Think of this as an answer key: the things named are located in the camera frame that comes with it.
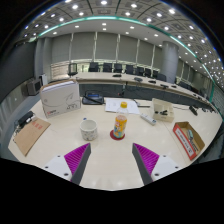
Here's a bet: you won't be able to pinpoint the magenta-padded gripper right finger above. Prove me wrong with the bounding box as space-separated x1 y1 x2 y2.
131 142 183 187

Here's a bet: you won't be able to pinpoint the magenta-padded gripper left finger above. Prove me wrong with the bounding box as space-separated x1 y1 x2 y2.
42 142 92 186

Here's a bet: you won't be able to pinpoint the yellow-capped clear drink bottle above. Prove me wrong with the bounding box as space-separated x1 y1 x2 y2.
112 101 129 140

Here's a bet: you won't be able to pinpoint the white patterned cup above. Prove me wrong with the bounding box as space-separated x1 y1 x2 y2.
79 119 99 142

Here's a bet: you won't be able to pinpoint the red-edged brown cardboard box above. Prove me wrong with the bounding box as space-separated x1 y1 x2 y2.
172 121 206 161

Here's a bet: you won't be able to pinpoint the white power strip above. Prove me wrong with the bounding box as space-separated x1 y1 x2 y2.
139 112 158 127

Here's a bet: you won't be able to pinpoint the flat round red coaster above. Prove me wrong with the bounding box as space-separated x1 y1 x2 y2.
109 129 126 141

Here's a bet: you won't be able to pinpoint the black tool in white box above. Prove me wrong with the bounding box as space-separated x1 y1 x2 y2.
154 109 169 117

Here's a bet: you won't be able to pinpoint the brown paper envelope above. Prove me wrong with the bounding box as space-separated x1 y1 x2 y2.
13 117 52 157

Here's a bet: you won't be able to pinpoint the open white cardboard box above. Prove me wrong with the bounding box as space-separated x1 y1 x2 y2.
150 97 175 123

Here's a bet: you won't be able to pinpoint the white paper ream package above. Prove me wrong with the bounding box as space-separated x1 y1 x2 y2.
39 79 82 119

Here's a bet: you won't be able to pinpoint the black desk phone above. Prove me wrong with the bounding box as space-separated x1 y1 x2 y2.
81 91 106 106

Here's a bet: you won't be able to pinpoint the white paper sheet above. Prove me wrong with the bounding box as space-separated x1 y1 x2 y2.
104 97 141 115

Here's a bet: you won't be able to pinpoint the black desk microphones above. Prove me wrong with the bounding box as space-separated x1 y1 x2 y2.
111 73 201 116

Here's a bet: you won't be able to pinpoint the dark boxy monitor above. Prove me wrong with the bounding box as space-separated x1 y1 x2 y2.
25 78 44 97

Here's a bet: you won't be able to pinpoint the long curved conference desk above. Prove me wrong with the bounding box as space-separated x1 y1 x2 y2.
74 71 221 115

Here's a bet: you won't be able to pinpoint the black office chairs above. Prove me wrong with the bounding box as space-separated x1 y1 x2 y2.
67 61 201 92

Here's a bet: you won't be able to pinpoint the ceiling lights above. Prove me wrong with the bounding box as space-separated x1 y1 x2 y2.
19 0 224 88

